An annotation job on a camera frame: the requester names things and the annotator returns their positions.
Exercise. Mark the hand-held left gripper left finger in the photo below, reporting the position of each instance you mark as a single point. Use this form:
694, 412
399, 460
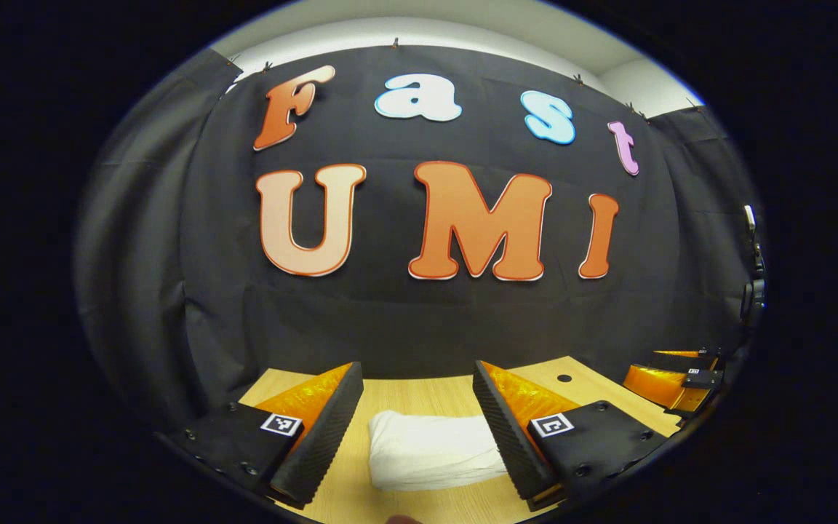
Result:
321, 437

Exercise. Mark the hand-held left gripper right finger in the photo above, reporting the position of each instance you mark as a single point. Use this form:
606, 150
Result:
510, 437

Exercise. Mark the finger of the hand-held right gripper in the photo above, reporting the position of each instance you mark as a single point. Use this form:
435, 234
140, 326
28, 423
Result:
684, 359
655, 384

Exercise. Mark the white jeans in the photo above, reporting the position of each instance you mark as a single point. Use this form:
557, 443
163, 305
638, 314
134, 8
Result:
433, 451

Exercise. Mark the black stand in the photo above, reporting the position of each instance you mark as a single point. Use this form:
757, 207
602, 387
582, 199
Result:
753, 291

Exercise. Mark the black backdrop cloth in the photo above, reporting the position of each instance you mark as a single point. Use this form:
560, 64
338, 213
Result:
390, 313

